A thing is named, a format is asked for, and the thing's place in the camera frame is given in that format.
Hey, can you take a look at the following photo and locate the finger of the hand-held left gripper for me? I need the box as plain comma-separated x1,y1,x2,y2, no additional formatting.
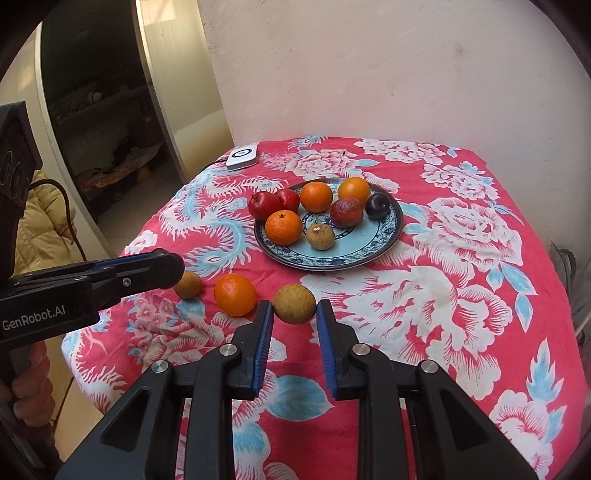
9,256,155,283
11,248,185,313

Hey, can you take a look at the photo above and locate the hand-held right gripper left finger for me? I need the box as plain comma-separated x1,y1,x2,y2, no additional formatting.
54,300,275,480

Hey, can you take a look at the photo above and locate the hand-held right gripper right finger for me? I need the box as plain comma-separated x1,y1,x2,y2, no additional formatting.
315,299,539,480

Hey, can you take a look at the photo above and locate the orange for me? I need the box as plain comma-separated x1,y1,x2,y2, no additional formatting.
300,181,334,213
213,273,257,317
338,176,371,204

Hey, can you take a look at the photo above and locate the blue patterned ceramic plate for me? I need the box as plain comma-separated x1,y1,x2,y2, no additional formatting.
254,178,404,271

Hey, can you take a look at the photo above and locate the bumpy tangerine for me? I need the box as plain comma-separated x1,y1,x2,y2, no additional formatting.
265,210,302,246

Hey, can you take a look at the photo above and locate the large red apple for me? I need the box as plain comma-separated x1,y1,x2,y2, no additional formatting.
248,191,282,221

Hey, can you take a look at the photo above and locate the mottled red fruit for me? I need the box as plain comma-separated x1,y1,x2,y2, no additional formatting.
329,196,364,228

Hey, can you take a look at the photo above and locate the small red apple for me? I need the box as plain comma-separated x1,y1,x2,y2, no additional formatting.
276,188,301,213

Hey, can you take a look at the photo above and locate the dark purple plum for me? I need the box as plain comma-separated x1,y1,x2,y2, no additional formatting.
366,192,391,219

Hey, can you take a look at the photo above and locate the person's left hand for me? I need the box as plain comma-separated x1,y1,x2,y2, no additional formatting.
0,343,50,429

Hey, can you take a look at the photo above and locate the person's yellow jacket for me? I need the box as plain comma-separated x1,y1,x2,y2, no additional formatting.
14,168,77,278

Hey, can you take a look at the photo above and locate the round tray of clutter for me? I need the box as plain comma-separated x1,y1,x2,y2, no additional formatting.
81,143,167,190

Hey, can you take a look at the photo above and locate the red floral tablecloth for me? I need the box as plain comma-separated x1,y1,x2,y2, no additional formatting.
60,135,573,480

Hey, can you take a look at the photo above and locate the white rectangular device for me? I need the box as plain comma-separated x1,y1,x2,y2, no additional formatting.
226,143,259,170

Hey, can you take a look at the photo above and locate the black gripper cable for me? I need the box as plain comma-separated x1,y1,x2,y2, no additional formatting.
30,180,87,260

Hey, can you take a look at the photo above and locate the cream door frame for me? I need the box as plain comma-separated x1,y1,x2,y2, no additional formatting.
134,0,190,183

